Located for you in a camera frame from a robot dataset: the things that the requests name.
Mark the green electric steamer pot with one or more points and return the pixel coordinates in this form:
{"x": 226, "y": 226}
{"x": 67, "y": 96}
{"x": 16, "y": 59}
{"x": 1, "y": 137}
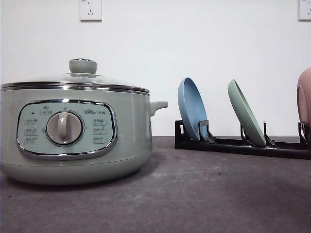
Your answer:
{"x": 76, "y": 136}

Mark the white wall socket right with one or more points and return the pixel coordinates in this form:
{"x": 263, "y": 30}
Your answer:
{"x": 304, "y": 11}

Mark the white wall socket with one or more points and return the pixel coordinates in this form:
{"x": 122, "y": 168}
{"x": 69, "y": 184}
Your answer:
{"x": 304, "y": 11}
{"x": 90, "y": 11}

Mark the black dish rack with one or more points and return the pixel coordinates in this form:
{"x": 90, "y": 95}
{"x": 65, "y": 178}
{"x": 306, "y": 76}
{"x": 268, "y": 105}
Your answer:
{"x": 292, "y": 150}

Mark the green plate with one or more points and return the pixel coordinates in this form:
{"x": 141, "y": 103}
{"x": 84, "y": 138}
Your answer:
{"x": 244, "y": 113}

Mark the glass steamer lid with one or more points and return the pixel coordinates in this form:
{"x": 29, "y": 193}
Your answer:
{"x": 82, "y": 75}

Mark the pink plate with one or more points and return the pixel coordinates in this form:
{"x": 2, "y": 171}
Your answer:
{"x": 304, "y": 99}

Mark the blue plate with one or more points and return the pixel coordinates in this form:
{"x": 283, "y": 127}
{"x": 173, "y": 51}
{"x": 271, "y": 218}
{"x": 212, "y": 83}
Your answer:
{"x": 192, "y": 106}

